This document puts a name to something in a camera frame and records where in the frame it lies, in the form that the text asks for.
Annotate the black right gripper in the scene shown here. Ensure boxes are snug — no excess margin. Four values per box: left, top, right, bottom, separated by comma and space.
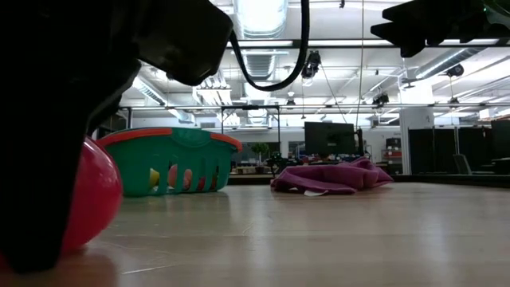
370, 0, 510, 58

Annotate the red toy tomato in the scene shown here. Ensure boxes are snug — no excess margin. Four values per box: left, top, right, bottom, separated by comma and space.
0, 136, 124, 273

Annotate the teal basket with orange rim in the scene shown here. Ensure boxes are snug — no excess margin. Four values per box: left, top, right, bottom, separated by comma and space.
96, 126, 244, 198

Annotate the orange toy fruit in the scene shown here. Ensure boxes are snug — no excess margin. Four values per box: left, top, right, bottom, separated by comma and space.
167, 163, 194, 191

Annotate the white square column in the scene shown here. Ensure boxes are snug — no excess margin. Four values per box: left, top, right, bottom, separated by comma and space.
399, 106, 435, 176

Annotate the grey office chair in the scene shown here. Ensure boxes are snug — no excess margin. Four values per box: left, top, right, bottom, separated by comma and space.
453, 153, 473, 175

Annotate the purple cloth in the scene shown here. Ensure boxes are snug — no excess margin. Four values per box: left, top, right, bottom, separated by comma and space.
270, 155, 394, 198

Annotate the background green potted plant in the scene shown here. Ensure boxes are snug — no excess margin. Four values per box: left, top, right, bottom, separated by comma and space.
251, 142, 270, 175

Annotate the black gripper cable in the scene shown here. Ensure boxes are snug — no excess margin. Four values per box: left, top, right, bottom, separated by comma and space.
228, 0, 312, 92

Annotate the black partition wall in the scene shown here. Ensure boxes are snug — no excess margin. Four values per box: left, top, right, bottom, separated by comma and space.
408, 126, 493, 175

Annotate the silver ceiling air duct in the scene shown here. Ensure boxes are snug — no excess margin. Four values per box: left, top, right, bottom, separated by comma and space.
233, 0, 289, 83

